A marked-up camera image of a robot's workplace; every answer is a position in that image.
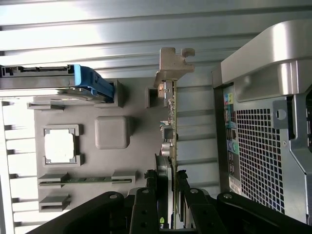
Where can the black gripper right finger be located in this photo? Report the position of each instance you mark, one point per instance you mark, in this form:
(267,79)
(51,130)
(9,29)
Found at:
(200,214)

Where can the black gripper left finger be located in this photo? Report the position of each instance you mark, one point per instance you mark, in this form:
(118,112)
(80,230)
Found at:
(143,212)

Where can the green RAM stick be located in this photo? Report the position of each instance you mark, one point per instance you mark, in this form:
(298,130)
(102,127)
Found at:
(92,180)

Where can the grey plastic parts rack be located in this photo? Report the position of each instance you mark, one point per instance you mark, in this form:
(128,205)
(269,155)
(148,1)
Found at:
(109,161)

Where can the open black PC case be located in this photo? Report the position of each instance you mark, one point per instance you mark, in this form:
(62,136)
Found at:
(258,146)

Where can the silver CPU chip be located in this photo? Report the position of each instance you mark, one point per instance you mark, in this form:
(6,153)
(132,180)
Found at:
(59,146)

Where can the hard disk in blue carrier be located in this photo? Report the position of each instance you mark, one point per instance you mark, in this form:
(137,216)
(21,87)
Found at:
(83,78)

